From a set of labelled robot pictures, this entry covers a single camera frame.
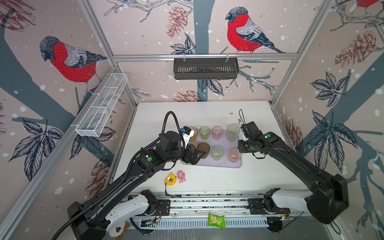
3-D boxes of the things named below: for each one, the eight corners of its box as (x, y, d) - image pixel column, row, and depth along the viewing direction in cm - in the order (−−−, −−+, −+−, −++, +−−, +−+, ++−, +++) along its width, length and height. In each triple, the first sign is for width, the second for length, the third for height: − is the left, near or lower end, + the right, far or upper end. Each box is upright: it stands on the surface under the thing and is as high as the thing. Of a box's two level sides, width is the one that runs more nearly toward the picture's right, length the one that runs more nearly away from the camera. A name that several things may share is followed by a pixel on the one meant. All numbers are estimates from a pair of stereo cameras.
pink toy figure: (180, 183, 83) (179, 182, 81) (176, 173, 87) (176, 171, 85) (187, 180, 84) (186, 179, 82) (183, 170, 88) (183, 169, 86)
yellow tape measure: (163, 181, 84) (163, 180, 82) (171, 173, 87) (170, 171, 85) (170, 188, 82) (170, 187, 80) (178, 179, 84) (177, 178, 83)
